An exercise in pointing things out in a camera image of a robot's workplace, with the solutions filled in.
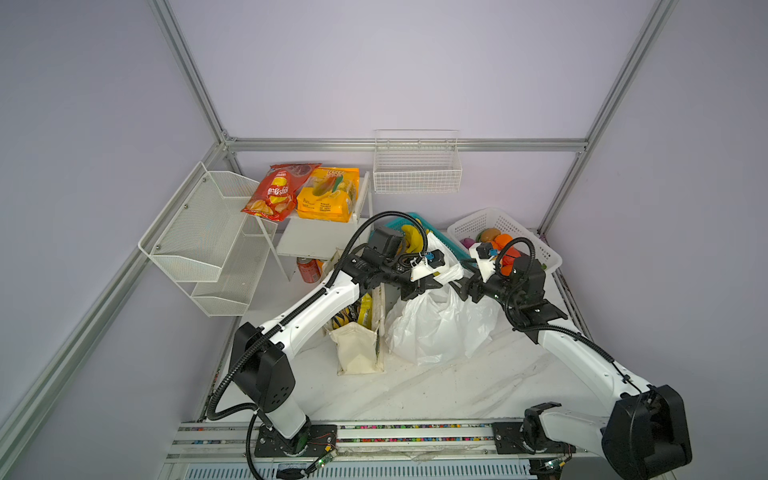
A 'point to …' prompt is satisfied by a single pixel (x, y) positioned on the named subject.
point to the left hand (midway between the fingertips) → (436, 282)
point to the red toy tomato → (511, 254)
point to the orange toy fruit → (500, 241)
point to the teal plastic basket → (449, 245)
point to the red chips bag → (275, 197)
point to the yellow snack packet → (365, 311)
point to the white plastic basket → (494, 218)
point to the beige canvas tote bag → (359, 350)
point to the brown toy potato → (489, 234)
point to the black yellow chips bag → (346, 316)
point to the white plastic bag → (439, 326)
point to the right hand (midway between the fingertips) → (454, 267)
